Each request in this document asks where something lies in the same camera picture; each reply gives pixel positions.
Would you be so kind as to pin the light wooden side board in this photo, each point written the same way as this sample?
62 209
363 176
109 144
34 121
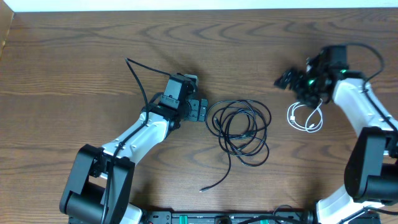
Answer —
6 18

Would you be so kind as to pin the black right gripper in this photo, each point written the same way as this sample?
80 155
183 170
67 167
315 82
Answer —
295 85

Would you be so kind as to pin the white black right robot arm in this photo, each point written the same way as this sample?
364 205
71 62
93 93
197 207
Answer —
369 184

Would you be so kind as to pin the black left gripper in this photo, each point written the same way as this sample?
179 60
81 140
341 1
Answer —
196 116

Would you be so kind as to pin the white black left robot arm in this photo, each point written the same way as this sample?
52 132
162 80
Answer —
99 184

